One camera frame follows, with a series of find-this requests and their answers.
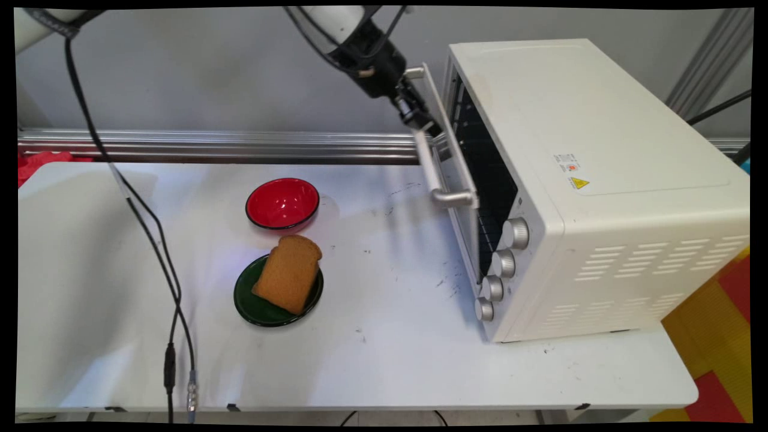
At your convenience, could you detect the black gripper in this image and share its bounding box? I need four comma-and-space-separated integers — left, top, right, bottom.
327, 21, 443, 137

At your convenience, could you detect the oven door with metal handle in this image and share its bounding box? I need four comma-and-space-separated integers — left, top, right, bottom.
404, 63, 484, 286

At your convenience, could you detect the red bowl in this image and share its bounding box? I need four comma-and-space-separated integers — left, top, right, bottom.
245, 178, 320, 232

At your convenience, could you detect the white toaster oven body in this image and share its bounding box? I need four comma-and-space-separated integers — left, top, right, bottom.
444, 38, 751, 343

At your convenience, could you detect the brown bread slice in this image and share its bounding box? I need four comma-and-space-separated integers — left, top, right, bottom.
251, 235, 323, 316

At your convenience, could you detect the dark green plate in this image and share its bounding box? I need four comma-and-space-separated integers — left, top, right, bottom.
233, 254, 325, 328

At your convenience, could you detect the yellow and red floor mat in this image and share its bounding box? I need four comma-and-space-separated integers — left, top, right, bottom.
650, 245, 754, 424

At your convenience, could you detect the red cloth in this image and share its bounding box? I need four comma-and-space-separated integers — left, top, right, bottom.
17, 151, 95, 188

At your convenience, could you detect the black cable loop at wrist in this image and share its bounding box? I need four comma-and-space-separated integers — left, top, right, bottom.
283, 6, 410, 70

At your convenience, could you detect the aluminium profile rail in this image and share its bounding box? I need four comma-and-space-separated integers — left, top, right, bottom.
17, 128, 751, 167

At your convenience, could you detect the aluminium profile post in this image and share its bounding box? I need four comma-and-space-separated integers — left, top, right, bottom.
664, 7, 755, 122

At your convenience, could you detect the thin black cable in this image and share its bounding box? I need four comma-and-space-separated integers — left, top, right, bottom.
686, 89, 752, 127

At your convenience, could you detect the black cable with silver connector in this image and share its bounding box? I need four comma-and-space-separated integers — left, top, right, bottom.
108, 162, 199, 424

